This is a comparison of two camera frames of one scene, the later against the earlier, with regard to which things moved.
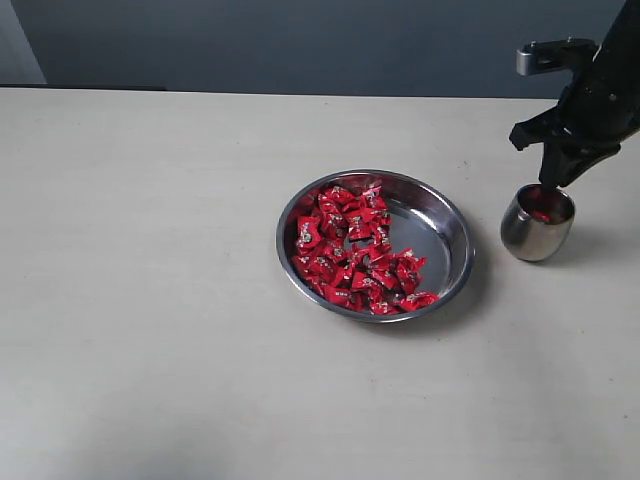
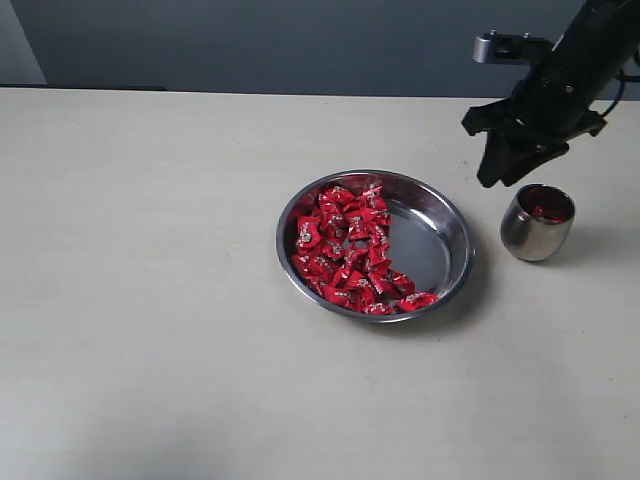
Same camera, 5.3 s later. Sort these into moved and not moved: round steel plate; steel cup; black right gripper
Moved: black right gripper
Not moved: round steel plate; steel cup
